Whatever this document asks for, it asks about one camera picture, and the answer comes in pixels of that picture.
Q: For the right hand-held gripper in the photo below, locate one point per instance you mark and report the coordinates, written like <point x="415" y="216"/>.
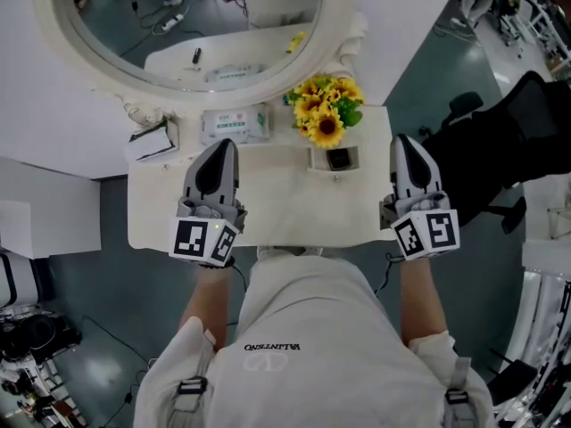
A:
<point x="428" y="234"/>

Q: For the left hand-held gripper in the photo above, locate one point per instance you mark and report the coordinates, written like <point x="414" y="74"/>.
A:
<point x="192" y="239"/>

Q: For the small dark square box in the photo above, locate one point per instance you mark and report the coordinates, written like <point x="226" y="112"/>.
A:
<point x="338" y="159"/>

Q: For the white dressing table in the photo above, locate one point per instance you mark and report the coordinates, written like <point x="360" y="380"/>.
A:
<point x="303" y="212"/>

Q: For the small white drawer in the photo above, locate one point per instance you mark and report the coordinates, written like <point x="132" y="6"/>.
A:
<point x="163" y="166"/>
<point x="319" y="161"/>

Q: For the person's left forearm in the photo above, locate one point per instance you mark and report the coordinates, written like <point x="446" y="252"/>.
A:
<point x="207" y="301"/>

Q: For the person's right forearm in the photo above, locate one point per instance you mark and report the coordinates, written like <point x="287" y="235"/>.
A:
<point x="421" y="301"/>

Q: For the white wet wipes packet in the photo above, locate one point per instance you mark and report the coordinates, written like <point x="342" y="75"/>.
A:
<point x="234" y="125"/>

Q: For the black office chair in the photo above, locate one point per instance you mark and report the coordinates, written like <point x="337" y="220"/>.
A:
<point x="490" y="158"/>

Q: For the yellow sunflowers in white pot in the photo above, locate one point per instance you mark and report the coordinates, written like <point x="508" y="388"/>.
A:
<point x="325" y="114"/>

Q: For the person's right white shoe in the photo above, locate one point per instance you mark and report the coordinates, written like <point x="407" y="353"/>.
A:
<point x="313" y="251"/>

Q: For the person's white t-shirt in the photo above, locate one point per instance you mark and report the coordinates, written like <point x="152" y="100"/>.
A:
<point x="312" y="350"/>

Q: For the white machine with black trim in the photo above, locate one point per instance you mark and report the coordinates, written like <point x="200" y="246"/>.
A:
<point x="18" y="279"/>

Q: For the small black chair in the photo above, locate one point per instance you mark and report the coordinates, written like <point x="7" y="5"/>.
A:
<point x="513" y="375"/>

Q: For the oval mirror with white frame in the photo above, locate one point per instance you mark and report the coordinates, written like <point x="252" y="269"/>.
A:
<point x="187" y="16"/>

